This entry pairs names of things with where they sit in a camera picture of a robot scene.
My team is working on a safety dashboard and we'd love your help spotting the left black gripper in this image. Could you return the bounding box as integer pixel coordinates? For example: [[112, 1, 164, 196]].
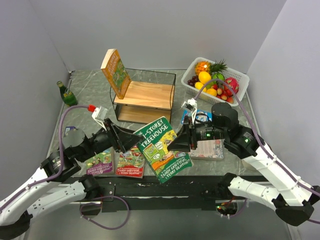
[[77, 117, 145, 162]]

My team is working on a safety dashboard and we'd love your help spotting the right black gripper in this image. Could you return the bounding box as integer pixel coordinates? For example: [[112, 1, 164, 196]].
[[167, 115, 227, 152]]

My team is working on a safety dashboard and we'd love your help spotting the green 104-Storey Treehouse book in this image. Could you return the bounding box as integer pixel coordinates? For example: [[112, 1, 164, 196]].
[[134, 116, 193, 184]]

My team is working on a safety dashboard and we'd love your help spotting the orange Treehouse book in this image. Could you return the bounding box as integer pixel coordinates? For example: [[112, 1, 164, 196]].
[[100, 48, 132, 100]]

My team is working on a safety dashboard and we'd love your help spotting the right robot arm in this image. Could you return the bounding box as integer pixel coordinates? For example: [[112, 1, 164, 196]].
[[168, 98, 320, 226]]

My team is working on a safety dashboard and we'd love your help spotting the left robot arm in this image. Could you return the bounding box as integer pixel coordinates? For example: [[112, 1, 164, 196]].
[[0, 118, 143, 240]]

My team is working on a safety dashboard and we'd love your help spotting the red 13-Storey Treehouse book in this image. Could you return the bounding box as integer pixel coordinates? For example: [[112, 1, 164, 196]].
[[115, 146, 146, 178]]

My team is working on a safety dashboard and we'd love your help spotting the pink floral book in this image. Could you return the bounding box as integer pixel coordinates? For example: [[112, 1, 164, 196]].
[[189, 139, 224, 161]]

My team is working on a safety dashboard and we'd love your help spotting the blue cartoon book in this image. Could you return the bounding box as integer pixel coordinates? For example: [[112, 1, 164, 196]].
[[180, 109, 212, 124]]

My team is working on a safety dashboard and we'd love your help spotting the purple 117-Storey Treehouse book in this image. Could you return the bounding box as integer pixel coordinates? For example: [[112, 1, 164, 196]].
[[85, 147, 115, 176]]

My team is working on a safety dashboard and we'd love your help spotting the yellow lemon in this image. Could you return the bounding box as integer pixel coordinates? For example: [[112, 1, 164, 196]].
[[194, 81, 207, 93]]

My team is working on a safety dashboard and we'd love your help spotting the dark blue book at left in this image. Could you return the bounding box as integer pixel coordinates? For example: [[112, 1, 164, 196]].
[[64, 126, 77, 137]]

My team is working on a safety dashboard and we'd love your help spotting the dark grape bunch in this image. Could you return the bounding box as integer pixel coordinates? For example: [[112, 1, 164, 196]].
[[187, 78, 198, 87]]

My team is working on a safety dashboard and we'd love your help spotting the red lychee cluster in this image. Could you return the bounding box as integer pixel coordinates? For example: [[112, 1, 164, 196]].
[[210, 84, 234, 104]]

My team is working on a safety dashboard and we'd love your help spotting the orange mango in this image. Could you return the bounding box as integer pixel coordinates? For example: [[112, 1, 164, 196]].
[[198, 71, 212, 84]]

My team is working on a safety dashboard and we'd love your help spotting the green glass bottle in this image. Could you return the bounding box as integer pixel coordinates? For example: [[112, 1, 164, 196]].
[[56, 81, 78, 107]]

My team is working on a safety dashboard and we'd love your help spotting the green apple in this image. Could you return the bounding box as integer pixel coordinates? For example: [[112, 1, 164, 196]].
[[211, 72, 225, 84]]

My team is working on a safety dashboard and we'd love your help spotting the pink dragon fruit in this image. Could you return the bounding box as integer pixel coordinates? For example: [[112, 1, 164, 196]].
[[224, 77, 239, 94]]

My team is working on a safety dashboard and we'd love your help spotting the small pineapple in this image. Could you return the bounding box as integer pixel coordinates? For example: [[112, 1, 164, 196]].
[[194, 60, 227, 76]]

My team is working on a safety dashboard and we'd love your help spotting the white plastic fruit basket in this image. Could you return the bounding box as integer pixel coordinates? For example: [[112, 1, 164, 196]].
[[181, 56, 250, 108]]

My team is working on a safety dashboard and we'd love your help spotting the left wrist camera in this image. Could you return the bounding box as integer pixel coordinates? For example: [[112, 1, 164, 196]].
[[87, 104, 108, 128]]

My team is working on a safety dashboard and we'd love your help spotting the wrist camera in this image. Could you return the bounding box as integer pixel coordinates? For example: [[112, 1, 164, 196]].
[[181, 98, 198, 123], [87, 104, 108, 128]]

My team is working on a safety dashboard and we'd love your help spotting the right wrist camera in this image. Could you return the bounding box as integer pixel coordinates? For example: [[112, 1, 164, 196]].
[[181, 98, 198, 123]]

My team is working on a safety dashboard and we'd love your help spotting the wood and wire shelf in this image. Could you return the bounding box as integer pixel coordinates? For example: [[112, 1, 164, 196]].
[[109, 68, 176, 124]]

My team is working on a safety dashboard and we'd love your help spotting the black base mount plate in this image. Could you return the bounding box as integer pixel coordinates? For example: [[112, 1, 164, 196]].
[[84, 175, 234, 213]]

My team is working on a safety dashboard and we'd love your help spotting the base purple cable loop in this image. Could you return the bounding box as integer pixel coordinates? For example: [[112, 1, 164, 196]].
[[79, 195, 131, 230]]

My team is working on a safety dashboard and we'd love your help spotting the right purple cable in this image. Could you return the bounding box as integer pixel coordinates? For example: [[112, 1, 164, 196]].
[[194, 78, 320, 225]]

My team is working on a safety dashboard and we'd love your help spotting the aluminium rail frame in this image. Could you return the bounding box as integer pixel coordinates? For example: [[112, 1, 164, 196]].
[[20, 202, 302, 240]]

